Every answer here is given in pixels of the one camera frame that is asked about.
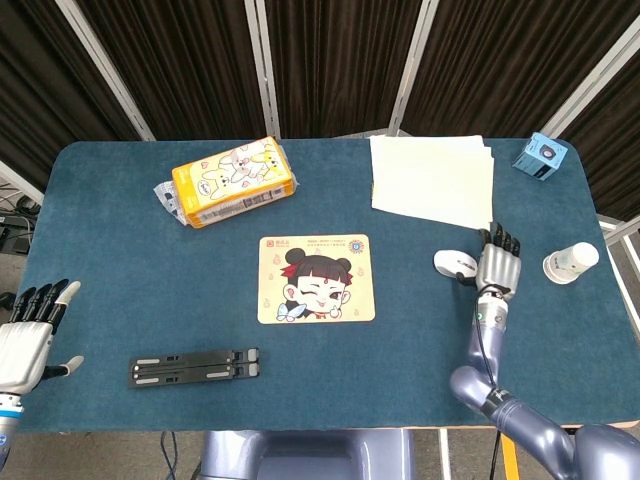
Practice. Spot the black folding laptop stand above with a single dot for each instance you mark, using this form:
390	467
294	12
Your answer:
190	367

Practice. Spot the yellow tissue pack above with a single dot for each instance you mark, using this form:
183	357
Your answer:
230	180

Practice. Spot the pale yellow paper stack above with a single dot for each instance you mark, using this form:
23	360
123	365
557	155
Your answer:
430	180

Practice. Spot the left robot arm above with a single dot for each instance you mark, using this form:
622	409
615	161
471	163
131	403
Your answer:
7	425

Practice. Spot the cartoon girl mouse pad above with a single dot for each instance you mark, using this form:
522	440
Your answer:
360	280

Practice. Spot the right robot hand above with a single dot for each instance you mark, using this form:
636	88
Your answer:
500	265

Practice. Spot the blue felt table cover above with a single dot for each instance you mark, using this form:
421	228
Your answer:
150	300

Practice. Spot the white paper cup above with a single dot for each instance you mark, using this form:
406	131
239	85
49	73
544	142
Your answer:
570	262

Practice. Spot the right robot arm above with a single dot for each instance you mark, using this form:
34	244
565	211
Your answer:
520	420

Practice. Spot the grey robot torso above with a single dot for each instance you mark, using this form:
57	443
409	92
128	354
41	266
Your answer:
310	455

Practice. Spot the dark pleated folding screen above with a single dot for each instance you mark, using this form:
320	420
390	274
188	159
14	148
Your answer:
340	60

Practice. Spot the white computer mouse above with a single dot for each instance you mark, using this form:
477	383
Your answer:
447	260

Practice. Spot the small blue cardboard box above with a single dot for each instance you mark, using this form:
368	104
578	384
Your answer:
540	157

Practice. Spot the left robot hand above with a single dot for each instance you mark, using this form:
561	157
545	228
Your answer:
25	350

